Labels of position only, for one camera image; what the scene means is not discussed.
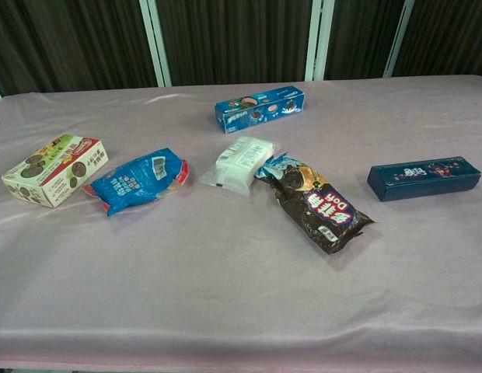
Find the blue snack bag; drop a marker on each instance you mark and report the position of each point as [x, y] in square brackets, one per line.
[136, 180]

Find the blue Oreo cookie box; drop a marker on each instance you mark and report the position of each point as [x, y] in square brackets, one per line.
[260, 110]

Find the white clear wrapped packet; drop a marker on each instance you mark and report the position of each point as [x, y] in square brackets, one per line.
[237, 163]

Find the cream green cookie box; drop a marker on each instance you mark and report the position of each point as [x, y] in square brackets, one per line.
[54, 171]

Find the blue grey box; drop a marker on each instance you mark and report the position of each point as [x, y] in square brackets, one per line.
[420, 178]

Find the pink tablecloth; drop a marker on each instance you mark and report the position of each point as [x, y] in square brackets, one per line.
[225, 291]

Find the dark brown cookie bag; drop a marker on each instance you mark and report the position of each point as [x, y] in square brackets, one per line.
[322, 210]

